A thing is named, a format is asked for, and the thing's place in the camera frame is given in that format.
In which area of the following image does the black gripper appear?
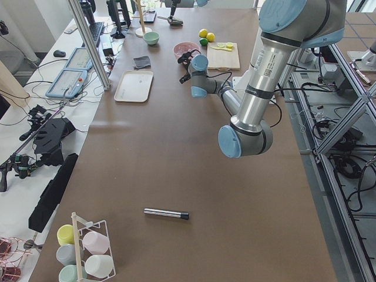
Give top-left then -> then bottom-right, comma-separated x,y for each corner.
179,71 -> 191,83

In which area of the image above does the steel muddler black tip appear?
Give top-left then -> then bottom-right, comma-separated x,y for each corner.
143,208 -> 190,220

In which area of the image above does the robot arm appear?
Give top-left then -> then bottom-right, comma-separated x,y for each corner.
162,0 -> 209,8
187,1 -> 347,158

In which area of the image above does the steel ice scoop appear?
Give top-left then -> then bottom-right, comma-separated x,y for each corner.
157,16 -> 183,27

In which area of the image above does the pink cup in rack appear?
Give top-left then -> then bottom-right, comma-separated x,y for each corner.
82,231 -> 110,255

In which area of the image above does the yellow cup in rack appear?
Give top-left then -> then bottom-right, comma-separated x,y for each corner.
56,224 -> 75,246

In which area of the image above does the white cup in rack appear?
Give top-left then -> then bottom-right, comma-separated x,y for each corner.
85,254 -> 114,278

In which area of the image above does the grey cup in rack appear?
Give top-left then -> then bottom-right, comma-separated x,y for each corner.
56,244 -> 76,266

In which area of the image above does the green cup in rack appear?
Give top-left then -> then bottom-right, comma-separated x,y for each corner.
58,264 -> 78,282

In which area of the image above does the pink bowl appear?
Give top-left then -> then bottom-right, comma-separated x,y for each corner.
173,42 -> 201,59

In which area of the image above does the wooden cutting board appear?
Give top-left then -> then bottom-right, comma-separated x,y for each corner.
207,42 -> 240,71

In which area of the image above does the green lime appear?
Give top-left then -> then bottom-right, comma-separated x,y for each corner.
199,38 -> 208,46

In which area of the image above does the grey folded cloth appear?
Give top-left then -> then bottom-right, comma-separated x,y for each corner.
133,56 -> 151,69

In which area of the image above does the cream rabbit serving tray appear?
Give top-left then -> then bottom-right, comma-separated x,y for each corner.
114,70 -> 153,103

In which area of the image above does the whole yellow lemon inner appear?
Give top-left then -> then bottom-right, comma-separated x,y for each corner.
206,32 -> 216,42

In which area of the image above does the whole yellow lemon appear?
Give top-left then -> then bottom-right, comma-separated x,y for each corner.
199,29 -> 208,38
206,32 -> 216,42

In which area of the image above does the whole yellow lemon outer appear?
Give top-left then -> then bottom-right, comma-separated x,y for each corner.
199,29 -> 208,38

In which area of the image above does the pale green bowl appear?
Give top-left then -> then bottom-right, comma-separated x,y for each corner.
143,31 -> 159,45

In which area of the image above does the yellow plastic knife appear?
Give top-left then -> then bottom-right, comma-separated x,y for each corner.
211,46 -> 232,52

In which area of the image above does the wooden stand round base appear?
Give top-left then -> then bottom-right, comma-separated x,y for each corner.
133,0 -> 152,38

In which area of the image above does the black keyboard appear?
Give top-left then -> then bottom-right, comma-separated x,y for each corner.
89,22 -> 104,47

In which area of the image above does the blue teach pendant far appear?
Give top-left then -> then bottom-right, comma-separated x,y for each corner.
65,48 -> 93,71

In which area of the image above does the blue teach pendant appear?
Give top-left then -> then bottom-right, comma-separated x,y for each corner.
65,48 -> 93,71
46,69 -> 88,99

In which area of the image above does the blue teach pendant near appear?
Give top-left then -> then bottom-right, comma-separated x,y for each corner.
46,69 -> 88,99

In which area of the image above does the black computer mouse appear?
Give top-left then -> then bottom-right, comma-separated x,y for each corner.
53,50 -> 66,58

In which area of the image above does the black long bar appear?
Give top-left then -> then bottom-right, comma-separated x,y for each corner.
28,153 -> 78,233

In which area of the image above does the steel jigger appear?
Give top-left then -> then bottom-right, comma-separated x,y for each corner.
23,239 -> 43,253

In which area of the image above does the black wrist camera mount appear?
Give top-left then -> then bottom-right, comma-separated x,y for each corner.
177,49 -> 201,71

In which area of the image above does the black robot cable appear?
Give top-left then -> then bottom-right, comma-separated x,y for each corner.
205,72 -> 284,129

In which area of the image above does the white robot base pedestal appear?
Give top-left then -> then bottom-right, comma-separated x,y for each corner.
231,29 -> 278,105

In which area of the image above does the aluminium frame post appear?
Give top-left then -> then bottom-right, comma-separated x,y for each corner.
68,0 -> 110,90

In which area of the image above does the white wire cup rack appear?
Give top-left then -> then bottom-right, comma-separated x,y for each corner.
71,212 -> 116,281

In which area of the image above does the copper wire coaster pile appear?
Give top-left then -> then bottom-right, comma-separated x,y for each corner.
1,237 -> 31,281

